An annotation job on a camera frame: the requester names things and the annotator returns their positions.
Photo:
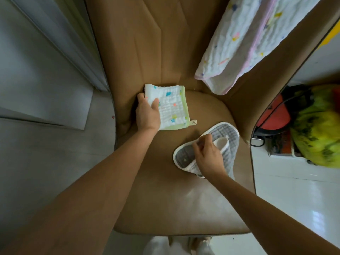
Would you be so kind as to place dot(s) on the white door frame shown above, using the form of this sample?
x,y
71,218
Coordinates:
x,y
79,37

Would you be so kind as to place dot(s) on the person's left hand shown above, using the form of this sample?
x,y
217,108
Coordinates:
x,y
147,116

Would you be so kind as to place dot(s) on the yellow cloth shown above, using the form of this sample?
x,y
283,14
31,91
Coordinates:
x,y
332,34

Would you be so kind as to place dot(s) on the pink-edged white cloth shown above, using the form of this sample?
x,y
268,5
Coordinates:
x,y
239,37

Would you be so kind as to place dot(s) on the brown leather chair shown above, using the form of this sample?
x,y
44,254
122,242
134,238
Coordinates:
x,y
159,37

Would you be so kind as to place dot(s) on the person's left forearm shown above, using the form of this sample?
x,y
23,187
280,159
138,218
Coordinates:
x,y
79,204

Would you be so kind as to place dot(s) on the person's right hand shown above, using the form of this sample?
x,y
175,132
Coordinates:
x,y
209,159

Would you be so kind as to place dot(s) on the red bag with gold print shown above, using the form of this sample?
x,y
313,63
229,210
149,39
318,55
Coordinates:
x,y
336,98

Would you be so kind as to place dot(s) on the yellow-green plastic bag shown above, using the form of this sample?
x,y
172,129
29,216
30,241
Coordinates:
x,y
318,135

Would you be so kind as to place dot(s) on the white plastic crate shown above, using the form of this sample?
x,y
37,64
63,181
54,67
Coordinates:
x,y
281,146

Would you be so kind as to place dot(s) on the white cabinet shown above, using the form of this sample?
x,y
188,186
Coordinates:
x,y
39,76

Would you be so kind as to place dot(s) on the green-edged white cloth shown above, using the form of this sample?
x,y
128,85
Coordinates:
x,y
172,108

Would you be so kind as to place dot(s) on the person's right forearm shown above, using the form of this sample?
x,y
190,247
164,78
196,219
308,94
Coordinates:
x,y
265,217

